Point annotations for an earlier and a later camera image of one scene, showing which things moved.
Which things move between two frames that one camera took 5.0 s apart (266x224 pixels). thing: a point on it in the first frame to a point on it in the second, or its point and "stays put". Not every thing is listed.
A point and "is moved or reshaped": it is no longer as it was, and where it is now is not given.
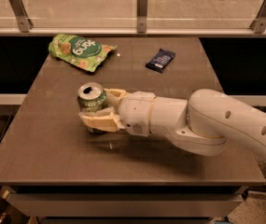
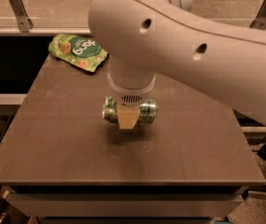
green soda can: [92, 96] is moved or reshaped
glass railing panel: [115, 7] stays put
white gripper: [136, 112] to [131, 94]
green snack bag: [83, 52] stays put
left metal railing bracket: [24, 22] stays put
